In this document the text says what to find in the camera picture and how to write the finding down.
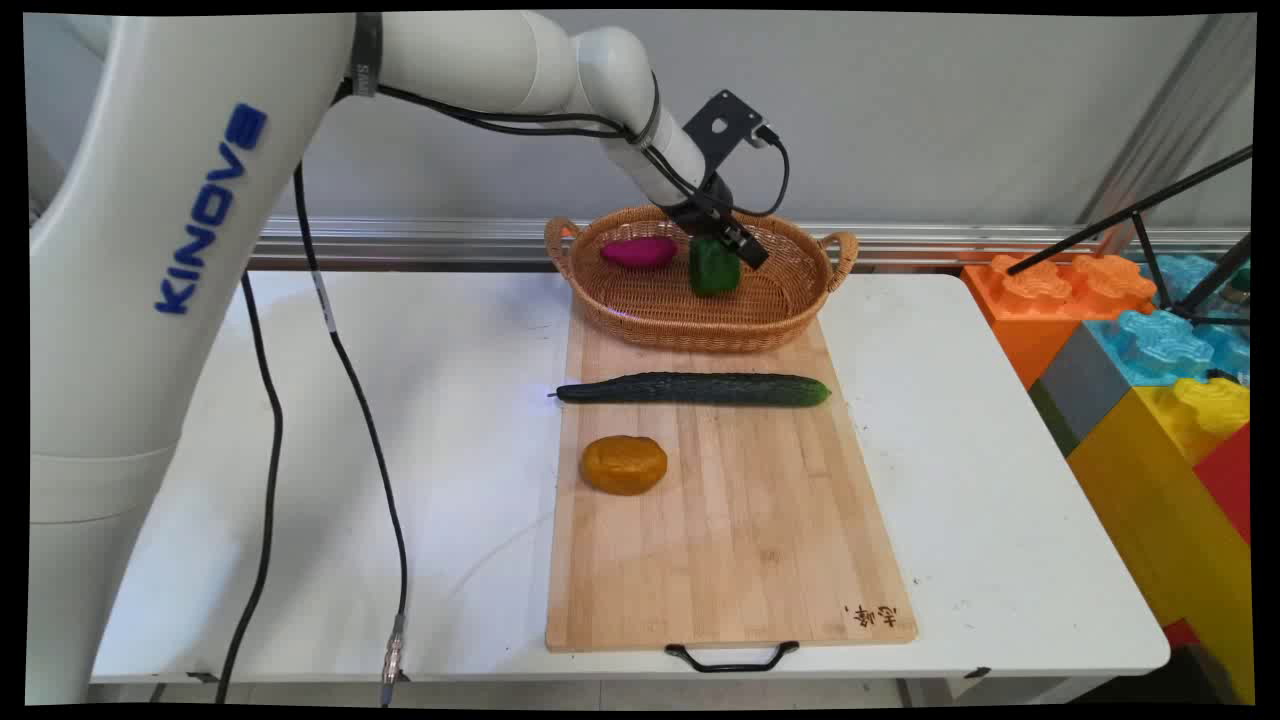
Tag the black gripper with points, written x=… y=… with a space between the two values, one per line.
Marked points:
x=707 y=206

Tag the green bell pepper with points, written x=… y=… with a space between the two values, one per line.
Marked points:
x=714 y=266

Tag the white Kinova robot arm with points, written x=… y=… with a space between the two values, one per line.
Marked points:
x=190 y=250

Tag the woven wicker basket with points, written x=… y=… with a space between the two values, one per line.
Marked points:
x=700 y=300

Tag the purple sweet potato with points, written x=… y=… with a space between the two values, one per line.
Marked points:
x=639 y=252

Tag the long green cucumber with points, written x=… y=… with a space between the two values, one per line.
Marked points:
x=693 y=389

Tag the orange-brown bread bun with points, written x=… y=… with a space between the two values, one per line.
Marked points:
x=624 y=465

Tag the wooden cutting board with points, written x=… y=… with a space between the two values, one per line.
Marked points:
x=725 y=500

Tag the orange toy block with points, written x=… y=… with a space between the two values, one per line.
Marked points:
x=1050 y=305

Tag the grey toy block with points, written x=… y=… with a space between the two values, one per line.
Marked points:
x=1075 y=380

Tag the blue toy block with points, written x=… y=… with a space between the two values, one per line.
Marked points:
x=1190 y=325

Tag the yellow toy block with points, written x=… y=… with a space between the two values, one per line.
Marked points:
x=1170 y=490

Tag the red toy block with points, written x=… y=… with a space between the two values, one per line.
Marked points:
x=1230 y=480

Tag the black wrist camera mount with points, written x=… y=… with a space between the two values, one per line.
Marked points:
x=725 y=122

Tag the aluminium rail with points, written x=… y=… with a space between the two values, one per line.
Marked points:
x=900 y=240

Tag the black camera tripod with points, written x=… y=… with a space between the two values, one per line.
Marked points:
x=1160 y=220

